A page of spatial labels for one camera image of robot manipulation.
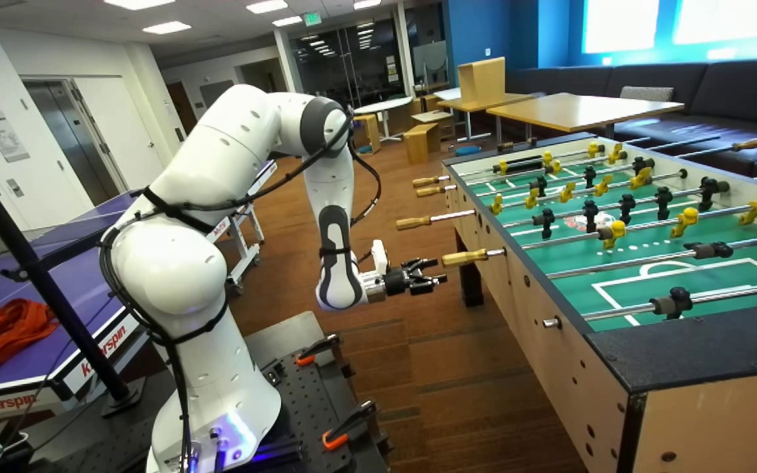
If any white wall notice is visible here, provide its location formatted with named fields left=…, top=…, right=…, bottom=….
left=0, top=107, right=30, bottom=167

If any grey elevator door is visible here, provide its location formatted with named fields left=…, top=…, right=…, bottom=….
left=21, top=77, right=122, bottom=206

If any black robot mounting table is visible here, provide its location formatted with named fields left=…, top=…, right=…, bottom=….
left=145, top=310, right=394, bottom=473

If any three black players rod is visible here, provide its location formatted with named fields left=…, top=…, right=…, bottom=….
left=517, top=135, right=757, bottom=197

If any light wooden table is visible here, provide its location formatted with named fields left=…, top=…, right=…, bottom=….
left=482, top=89, right=689, bottom=147
left=434, top=89, right=534, bottom=143

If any blue ping pong table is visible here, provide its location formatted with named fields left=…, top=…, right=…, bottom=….
left=0, top=161, right=279, bottom=432

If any five yellow players rod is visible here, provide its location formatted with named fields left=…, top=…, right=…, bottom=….
left=392, top=167, right=691, bottom=231

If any orange cloth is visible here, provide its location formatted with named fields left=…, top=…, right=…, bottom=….
left=0, top=297, right=58, bottom=389

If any two yellow players rod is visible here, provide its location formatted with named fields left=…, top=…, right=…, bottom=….
left=411, top=143, right=631, bottom=199

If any white door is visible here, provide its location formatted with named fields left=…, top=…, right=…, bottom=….
left=72, top=73, right=168, bottom=192

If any grey chair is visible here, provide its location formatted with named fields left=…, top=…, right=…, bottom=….
left=617, top=84, right=674, bottom=106

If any white round table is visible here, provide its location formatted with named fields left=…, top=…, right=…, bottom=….
left=348, top=92, right=417, bottom=143

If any glass office partition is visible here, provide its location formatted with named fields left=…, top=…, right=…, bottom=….
left=283, top=17, right=410, bottom=111

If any bright window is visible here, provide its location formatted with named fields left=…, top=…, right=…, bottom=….
left=669, top=0, right=757, bottom=47
left=580, top=0, right=663, bottom=55

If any foosball table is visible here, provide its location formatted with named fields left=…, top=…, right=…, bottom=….
left=442, top=130, right=757, bottom=473

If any black tripod pole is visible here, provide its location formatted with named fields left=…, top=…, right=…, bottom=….
left=0, top=143, right=146, bottom=418

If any black orange clamp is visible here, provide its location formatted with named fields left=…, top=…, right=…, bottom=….
left=295, top=332, right=344, bottom=372
left=318, top=400, right=377, bottom=456

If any yellow goalkeeper rod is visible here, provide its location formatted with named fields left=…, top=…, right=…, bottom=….
left=410, top=140, right=610, bottom=190

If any wooden cube stool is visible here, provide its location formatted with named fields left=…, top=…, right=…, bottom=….
left=402, top=121, right=442, bottom=169
left=348, top=114, right=384, bottom=152

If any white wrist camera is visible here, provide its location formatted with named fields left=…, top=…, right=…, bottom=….
left=368, top=238, right=392, bottom=282

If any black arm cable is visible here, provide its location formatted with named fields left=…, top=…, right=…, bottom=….
left=97, top=114, right=387, bottom=473

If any dark blue sofa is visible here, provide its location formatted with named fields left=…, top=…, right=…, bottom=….
left=517, top=59, right=757, bottom=173

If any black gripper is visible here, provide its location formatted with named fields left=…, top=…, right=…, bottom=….
left=384, top=255, right=450, bottom=301

